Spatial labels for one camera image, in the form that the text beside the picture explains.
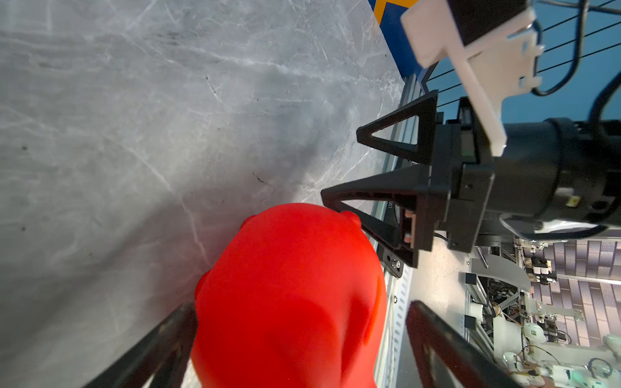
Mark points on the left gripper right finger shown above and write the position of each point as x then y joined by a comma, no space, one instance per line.
441,352

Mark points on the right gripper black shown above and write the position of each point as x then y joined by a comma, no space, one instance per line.
557,179

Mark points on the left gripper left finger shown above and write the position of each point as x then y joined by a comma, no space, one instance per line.
160,359

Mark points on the red piggy bank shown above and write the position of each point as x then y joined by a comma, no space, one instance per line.
297,299

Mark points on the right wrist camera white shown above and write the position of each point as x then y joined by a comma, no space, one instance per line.
492,47

